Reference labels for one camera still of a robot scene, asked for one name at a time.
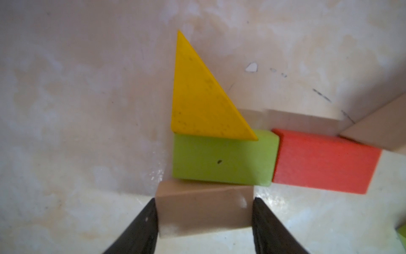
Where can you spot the natural wood triangle block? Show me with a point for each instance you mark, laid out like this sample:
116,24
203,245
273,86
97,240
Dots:
385,128

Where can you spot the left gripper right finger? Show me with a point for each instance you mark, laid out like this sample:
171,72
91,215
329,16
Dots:
270,235

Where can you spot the lime green block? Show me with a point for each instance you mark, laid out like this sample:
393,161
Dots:
226,160
401,233

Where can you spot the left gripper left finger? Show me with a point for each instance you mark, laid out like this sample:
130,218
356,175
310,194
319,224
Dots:
140,236

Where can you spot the yellow triangle block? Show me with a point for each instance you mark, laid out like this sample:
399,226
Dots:
200,106

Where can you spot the red block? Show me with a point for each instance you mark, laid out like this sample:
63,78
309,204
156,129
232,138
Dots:
324,162

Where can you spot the natural wood rectangular block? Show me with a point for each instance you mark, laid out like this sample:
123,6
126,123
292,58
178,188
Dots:
188,208

